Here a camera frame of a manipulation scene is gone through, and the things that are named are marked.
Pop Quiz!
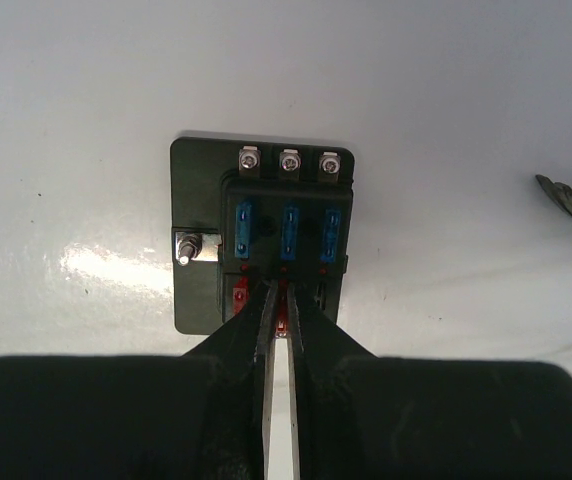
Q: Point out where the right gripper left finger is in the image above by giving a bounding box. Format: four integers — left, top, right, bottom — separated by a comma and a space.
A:
0, 282, 278, 479

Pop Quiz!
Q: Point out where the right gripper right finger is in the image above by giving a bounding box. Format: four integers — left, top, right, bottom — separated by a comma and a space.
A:
287, 286, 572, 479

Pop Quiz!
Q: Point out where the red blade fuse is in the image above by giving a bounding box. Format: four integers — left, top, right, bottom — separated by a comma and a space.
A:
232, 276, 250, 315

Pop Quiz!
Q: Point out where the small red fuse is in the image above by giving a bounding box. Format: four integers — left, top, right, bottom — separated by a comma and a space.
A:
275, 298, 289, 338

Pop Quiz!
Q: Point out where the black fuse box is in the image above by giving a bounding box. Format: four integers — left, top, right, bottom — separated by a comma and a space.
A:
170, 136, 355, 335

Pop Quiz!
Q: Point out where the blue blade fuse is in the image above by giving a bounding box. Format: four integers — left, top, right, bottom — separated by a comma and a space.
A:
234, 200, 254, 260

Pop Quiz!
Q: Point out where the teal blade fuse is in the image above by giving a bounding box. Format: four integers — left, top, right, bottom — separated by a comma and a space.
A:
280, 205, 299, 261

